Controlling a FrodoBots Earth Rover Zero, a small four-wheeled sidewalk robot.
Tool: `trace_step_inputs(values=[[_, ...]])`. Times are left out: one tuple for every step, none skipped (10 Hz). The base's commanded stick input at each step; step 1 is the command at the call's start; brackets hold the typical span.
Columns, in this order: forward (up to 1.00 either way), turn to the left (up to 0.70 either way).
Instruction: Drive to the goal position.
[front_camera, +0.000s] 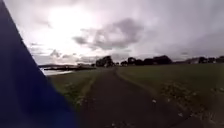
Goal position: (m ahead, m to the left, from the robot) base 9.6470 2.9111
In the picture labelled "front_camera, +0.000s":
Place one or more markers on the row of dark trees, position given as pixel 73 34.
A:
pixel 160 60

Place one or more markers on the distant dark shore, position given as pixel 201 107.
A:
pixel 63 67

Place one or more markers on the dark asphalt path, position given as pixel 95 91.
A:
pixel 120 103

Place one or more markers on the pale water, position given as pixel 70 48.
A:
pixel 53 72

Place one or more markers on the building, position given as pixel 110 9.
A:
pixel 193 61

